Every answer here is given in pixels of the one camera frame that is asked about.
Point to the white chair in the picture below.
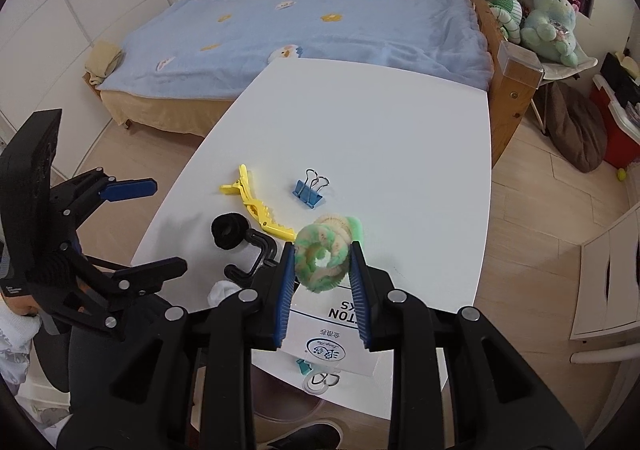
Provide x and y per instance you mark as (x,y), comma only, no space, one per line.
(570,70)

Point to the round brown bin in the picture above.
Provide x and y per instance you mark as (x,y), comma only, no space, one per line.
(285,400)

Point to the pale yellow hat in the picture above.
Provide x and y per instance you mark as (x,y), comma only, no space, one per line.
(631,64)

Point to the green dragon plush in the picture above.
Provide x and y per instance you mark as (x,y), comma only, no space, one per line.
(505,5)

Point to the brown cushion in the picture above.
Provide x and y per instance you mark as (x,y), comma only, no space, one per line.
(575,130)

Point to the white crumpled tissue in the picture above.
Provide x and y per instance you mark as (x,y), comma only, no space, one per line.
(222,292)

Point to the beige folded cloth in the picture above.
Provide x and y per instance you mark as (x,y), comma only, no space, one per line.
(102,60)

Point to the blue binder clip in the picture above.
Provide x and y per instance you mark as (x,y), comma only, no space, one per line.
(305,192)

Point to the beige bed skirt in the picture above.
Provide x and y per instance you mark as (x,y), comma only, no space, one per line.
(165,112)

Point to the black scrunchie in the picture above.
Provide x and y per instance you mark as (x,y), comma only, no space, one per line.
(220,230)

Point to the white drawer unit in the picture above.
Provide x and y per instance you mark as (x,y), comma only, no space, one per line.
(595,290)

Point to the blue printed blanket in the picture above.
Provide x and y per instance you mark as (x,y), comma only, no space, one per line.
(350,30)

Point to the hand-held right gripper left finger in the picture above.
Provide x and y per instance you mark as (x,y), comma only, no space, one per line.
(281,302)

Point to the black screw clamp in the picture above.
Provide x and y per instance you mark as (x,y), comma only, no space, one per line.
(262,242)

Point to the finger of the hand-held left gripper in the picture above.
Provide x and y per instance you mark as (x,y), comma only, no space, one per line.
(150,272)
(131,188)

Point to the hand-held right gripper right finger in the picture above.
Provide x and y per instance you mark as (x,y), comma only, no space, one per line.
(361,302)

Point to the wooden bed frame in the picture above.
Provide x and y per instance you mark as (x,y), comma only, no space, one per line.
(510,105)

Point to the red storage box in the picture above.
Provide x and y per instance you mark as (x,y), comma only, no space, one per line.
(620,145)

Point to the yellow hair clip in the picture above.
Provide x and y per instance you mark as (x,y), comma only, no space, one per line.
(260,215)

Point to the pale green dinosaur plush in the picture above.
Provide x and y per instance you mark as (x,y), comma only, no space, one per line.
(545,25)

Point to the white printed package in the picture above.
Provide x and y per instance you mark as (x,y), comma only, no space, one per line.
(330,330)

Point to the person's left forearm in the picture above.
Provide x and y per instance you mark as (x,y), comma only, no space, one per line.
(17,330)

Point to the green fluffy scrunchie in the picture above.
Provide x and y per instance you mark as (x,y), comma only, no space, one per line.
(310,275)

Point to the black bag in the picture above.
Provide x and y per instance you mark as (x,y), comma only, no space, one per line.
(617,75)

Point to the black shoe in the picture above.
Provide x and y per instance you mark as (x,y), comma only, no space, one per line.
(310,437)

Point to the clear plastic box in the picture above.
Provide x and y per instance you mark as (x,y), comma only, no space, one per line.
(520,57)

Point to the white wardrobe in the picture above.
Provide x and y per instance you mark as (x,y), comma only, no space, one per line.
(75,5)

